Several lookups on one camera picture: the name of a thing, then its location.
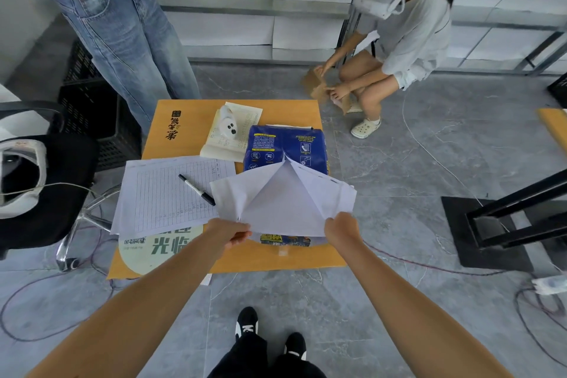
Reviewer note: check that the person's right hand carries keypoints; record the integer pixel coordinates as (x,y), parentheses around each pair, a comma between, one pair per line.
(344,229)

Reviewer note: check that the person's left hand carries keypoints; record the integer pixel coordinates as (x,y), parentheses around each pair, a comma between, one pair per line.
(225,231)

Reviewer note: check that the person's left thumb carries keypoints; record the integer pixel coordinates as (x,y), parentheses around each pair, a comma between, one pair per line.
(241,237)

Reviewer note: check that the person's right thumb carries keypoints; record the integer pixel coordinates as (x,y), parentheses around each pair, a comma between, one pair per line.
(330,228)

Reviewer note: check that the white paper sheet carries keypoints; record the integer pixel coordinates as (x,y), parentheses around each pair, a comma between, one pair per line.
(283,198)

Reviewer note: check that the person's right forearm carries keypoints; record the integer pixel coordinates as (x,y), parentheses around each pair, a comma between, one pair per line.
(407,311)

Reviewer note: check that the person's left forearm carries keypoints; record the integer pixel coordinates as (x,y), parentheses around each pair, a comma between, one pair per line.
(133,311)

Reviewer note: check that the black marker pen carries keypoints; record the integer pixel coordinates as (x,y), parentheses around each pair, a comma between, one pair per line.
(197,190)

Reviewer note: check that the person's left black shoe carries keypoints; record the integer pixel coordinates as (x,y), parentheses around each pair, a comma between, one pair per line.
(246,322)

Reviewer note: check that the person's black shoe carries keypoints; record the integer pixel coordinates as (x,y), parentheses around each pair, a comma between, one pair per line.
(246,322)
(295,346)

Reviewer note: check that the round pale green hand fan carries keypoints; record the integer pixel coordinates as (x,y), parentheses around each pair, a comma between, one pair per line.
(155,249)

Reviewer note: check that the printed form sheets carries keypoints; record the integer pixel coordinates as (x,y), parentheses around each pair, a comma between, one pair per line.
(164,196)

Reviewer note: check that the blue paper ream package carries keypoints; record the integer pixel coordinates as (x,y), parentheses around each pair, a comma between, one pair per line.
(283,145)

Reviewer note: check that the white tape dispenser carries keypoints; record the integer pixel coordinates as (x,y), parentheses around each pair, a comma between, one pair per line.
(228,124)

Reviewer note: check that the open paper notebook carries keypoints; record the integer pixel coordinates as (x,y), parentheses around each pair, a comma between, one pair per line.
(241,123)

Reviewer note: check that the person's right black shoe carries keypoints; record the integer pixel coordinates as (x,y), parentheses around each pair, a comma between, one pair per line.
(295,346)

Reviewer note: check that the person's black trousers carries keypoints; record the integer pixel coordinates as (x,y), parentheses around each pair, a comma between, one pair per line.
(261,360)

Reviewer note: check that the brown cardboard box table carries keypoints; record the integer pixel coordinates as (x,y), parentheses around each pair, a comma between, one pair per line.
(186,125)

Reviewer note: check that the brown cardboard piece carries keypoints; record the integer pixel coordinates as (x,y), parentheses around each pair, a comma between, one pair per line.
(316,87)

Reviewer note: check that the black metal stand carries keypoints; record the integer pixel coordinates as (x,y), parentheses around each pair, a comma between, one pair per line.
(509,222)

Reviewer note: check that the black office chair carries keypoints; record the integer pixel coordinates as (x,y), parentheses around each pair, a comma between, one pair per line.
(57,178)

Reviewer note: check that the white power strip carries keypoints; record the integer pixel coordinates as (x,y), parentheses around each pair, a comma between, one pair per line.
(550,285)

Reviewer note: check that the white headset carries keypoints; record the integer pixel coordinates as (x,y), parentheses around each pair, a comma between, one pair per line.
(20,178)

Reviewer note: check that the brown cardboard box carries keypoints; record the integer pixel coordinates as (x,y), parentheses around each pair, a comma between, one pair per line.
(553,125)

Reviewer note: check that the metal shelf rack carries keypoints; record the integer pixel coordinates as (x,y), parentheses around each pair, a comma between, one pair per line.
(496,19)

